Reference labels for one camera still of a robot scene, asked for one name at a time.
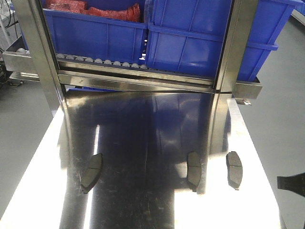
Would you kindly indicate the brake pad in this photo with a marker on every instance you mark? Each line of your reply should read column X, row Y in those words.
column 234, row 170
column 92, row 173
column 194, row 170

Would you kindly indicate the red plastic bag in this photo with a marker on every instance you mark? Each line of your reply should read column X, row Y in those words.
column 133, row 13

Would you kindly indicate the right blue plastic crate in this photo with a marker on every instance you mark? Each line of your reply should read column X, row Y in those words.
column 187, row 36

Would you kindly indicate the blue plastic crate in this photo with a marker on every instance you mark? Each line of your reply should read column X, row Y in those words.
column 98, row 37
column 187, row 36

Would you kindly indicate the left blue plastic crate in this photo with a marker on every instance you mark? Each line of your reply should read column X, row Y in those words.
column 98, row 37

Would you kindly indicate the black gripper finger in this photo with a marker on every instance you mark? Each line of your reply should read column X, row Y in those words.
column 295, row 183

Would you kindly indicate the stainless steel roller rack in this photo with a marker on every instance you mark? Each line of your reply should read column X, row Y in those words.
column 54, row 74

